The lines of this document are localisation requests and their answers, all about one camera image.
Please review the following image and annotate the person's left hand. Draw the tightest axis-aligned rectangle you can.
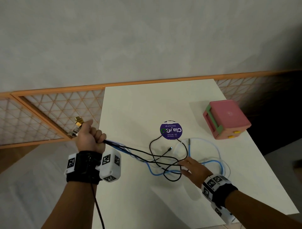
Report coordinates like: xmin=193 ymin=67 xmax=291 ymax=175
xmin=74 ymin=120 xmax=107 ymax=154

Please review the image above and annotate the person's right hand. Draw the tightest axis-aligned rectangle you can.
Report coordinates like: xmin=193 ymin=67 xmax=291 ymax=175
xmin=178 ymin=157 xmax=214 ymax=189

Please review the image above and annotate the pink box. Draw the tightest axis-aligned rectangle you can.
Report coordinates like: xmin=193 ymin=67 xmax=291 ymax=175
xmin=203 ymin=99 xmax=252 ymax=140

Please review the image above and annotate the person's left forearm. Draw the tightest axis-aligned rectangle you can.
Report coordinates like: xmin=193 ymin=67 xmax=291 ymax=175
xmin=41 ymin=182 xmax=98 ymax=229

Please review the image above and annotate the person's right forearm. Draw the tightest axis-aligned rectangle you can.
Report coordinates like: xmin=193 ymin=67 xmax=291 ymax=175
xmin=224 ymin=190 xmax=302 ymax=229

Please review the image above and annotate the black marker wristband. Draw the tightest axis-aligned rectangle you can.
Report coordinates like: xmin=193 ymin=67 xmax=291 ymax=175
xmin=64 ymin=151 xmax=103 ymax=185
xmin=201 ymin=174 xmax=239 ymax=209

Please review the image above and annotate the round purple sticker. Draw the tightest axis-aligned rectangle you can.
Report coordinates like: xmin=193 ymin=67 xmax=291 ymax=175
xmin=159 ymin=120 xmax=183 ymax=140

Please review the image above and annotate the white table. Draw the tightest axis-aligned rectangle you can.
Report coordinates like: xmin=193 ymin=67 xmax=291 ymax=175
xmin=92 ymin=79 xmax=299 ymax=229

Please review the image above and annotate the black camera cable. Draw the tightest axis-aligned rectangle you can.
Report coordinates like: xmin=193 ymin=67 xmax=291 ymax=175
xmin=91 ymin=183 xmax=106 ymax=229

